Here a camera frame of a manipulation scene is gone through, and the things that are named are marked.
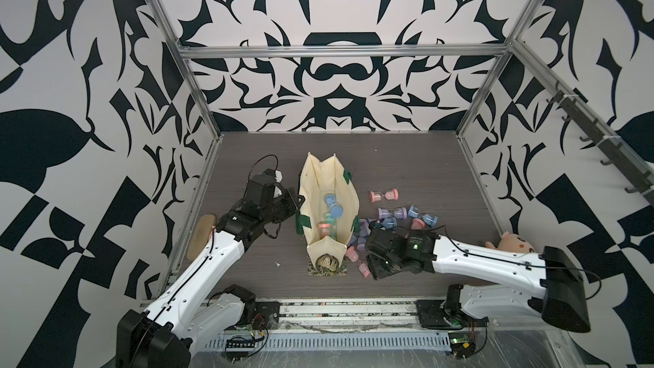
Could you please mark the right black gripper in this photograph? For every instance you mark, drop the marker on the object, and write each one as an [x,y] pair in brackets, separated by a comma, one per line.
[374,273]

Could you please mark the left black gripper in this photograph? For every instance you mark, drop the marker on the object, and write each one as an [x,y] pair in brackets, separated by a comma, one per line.
[288,197]

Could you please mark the pink hourglass front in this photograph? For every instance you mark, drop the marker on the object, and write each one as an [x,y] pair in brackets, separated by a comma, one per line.
[363,268]

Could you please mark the pink hourglass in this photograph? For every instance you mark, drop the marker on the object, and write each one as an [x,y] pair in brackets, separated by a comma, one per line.
[352,254]
[363,268]
[390,195]
[417,224]

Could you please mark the cream canvas tote bag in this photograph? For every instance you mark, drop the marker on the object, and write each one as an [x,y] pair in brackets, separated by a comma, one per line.
[327,238]

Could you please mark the dark blue hourglass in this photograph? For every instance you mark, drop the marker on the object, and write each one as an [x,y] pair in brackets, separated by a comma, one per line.
[335,209]

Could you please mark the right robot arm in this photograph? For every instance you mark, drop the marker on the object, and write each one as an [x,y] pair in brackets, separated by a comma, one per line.
[518,285]

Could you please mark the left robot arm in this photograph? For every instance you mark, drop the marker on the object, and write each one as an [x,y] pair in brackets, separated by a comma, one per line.
[175,326]

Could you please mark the purple hourglass cluster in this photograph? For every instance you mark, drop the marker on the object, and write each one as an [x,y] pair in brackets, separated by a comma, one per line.
[363,229]

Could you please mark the purple hourglass lying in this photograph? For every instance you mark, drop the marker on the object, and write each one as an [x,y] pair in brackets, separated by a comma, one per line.
[400,213]

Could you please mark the light blue hourglass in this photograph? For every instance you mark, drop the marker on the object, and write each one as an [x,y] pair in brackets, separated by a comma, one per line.
[430,220]

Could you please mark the plush doll toy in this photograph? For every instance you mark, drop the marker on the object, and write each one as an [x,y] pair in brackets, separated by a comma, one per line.
[511,242]

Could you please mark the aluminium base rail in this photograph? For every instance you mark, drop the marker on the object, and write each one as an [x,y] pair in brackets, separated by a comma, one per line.
[303,325]

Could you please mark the black hook rail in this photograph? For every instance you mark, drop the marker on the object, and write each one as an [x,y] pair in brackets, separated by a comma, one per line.
[597,133]

